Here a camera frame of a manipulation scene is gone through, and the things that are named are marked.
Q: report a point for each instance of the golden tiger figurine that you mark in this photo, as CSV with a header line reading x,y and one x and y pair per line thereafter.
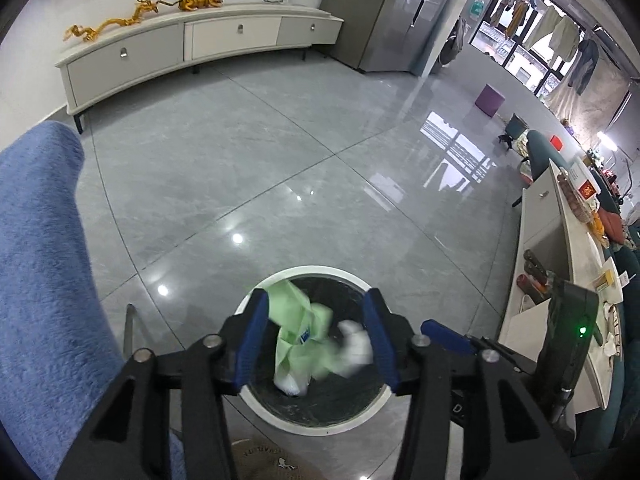
x,y
200,2

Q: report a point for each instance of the white low tv cabinet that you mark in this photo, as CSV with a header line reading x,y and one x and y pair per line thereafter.
x,y
150,45

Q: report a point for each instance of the purple cube stool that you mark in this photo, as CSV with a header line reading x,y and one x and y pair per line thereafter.
x,y
489,100

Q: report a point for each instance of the hanging grey blue jacket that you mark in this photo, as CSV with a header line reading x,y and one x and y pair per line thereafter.
x,y
585,65

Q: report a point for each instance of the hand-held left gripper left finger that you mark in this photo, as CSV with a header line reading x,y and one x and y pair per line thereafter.
x,y
255,330

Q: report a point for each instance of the blue fluffy rug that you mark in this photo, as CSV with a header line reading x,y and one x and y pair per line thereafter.
x,y
40,260

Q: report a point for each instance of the dark hanging bag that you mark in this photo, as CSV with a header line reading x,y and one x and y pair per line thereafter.
x,y
456,42

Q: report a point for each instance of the hanging yellow brown clothes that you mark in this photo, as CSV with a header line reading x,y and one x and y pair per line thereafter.
x,y
512,12

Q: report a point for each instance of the crumpled green plastic bag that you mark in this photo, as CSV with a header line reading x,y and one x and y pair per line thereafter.
x,y
295,310

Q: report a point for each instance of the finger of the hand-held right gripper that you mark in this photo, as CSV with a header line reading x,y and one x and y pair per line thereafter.
x,y
445,335

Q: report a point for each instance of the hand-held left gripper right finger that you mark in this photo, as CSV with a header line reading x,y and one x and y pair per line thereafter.
x,y
380,335

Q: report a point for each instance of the white rimmed round trash bin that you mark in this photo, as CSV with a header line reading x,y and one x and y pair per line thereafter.
x,y
345,395

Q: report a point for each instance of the white coffee table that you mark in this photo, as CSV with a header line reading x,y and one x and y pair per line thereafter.
x,y
537,210

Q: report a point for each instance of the grey steel refrigerator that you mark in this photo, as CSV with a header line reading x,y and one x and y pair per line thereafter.
x,y
390,20

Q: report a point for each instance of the white and red box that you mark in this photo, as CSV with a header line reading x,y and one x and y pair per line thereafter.
x,y
585,185

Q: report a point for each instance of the golden dragon figurine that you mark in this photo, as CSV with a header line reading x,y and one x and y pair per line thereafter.
x,y
115,22

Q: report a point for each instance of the yellow packet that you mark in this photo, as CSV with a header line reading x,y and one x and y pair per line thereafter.
x,y
606,280

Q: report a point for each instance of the hanging beige shirt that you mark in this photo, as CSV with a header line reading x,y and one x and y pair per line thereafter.
x,y
555,32

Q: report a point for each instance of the hanging beige sheet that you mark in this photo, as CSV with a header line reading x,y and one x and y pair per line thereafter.
x,y
595,100

